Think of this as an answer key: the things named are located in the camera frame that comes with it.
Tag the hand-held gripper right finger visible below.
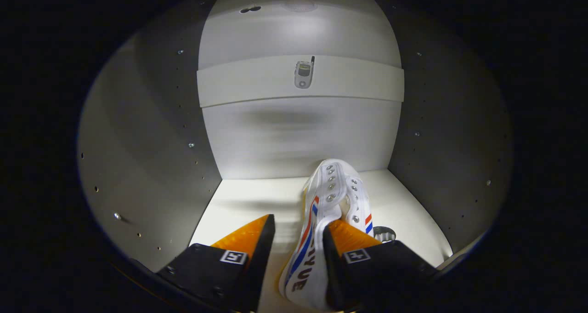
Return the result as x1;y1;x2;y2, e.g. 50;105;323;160
322;219;439;312

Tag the white canvas shoe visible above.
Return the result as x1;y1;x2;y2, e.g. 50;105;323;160
278;159;375;312

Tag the grey shoe cabinet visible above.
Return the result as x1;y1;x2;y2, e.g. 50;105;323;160
77;0;513;313

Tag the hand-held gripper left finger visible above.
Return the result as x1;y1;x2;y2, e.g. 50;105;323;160
156;214;276;313

